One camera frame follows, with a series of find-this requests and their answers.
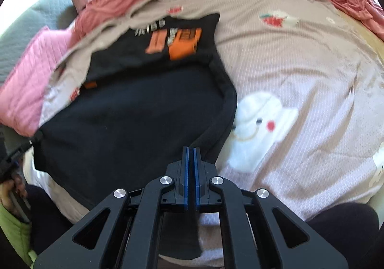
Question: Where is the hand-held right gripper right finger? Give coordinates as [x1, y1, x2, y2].
[193, 146, 350, 269]

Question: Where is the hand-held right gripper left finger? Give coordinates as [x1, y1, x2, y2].
[33, 146, 191, 269]

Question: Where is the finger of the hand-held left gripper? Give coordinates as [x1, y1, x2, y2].
[7, 131, 44, 164]

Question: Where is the black sweater with orange cuffs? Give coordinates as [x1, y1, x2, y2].
[31, 12, 239, 260]

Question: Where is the person's left forearm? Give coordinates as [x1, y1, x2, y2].
[0, 197, 38, 268]

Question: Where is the person's left hand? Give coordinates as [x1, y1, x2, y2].
[0, 173, 28, 207]

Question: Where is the pink quilted pillow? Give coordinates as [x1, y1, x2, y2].
[0, 26, 80, 137]

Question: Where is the grey quilted headboard cover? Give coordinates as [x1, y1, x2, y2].
[0, 0, 99, 83]

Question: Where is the printed bear blanket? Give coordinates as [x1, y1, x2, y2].
[22, 0, 384, 268]

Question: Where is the person's right leg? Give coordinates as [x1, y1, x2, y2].
[306, 202, 380, 269]

